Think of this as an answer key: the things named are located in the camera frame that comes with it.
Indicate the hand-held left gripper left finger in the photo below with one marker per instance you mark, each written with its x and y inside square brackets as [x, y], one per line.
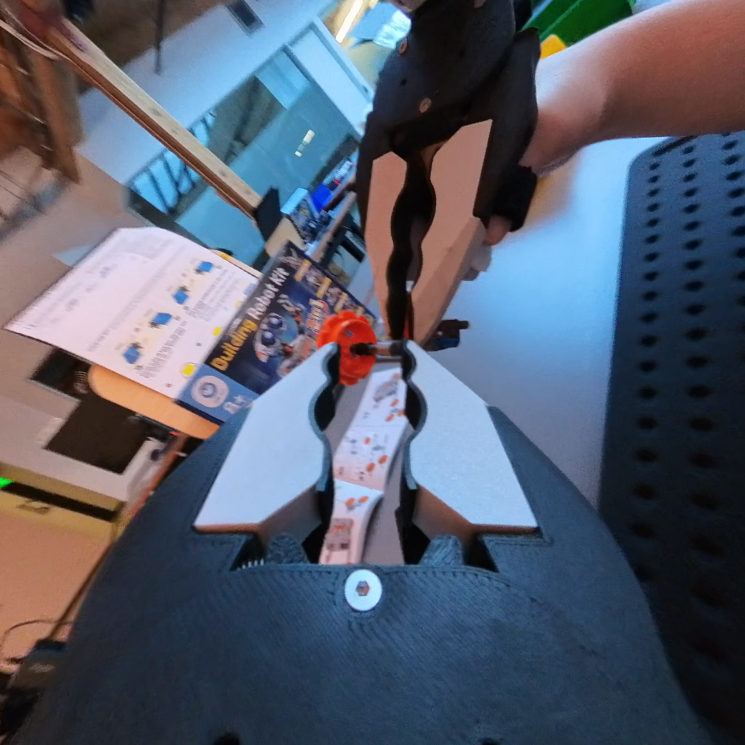
[262, 465]

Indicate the black perforated panel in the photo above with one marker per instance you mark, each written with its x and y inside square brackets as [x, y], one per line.
[669, 407]

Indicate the yellow storage bin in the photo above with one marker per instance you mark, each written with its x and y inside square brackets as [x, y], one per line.
[552, 46]

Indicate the grey desk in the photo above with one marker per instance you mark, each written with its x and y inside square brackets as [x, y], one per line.
[553, 320]

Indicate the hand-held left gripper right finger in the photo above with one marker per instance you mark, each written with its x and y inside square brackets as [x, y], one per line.
[471, 465]

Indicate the person's right hand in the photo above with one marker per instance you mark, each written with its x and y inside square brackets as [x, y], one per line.
[553, 128]

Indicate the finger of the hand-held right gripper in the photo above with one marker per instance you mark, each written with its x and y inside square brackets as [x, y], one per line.
[381, 221]
[460, 186]

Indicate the green storage bin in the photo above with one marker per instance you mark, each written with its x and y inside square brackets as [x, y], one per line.
[582, 14]

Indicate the person's right forearm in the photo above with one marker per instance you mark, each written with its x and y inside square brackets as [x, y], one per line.
[669, 75]

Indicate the black connector pin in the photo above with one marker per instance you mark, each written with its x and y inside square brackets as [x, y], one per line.
[365, 349]

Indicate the grey perforated beam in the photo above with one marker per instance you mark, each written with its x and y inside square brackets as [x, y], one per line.
[448, 336]

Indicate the blue robot kit box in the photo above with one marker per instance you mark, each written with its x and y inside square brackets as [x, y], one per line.
[273, 326]

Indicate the orange gear wheel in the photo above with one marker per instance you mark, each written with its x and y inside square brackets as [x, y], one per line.
[349, 361]

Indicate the white instruction booklet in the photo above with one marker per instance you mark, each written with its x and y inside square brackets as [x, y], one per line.
[361, 454]

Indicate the round wooden board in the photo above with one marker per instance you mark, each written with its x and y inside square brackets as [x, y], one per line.
[145, 407]

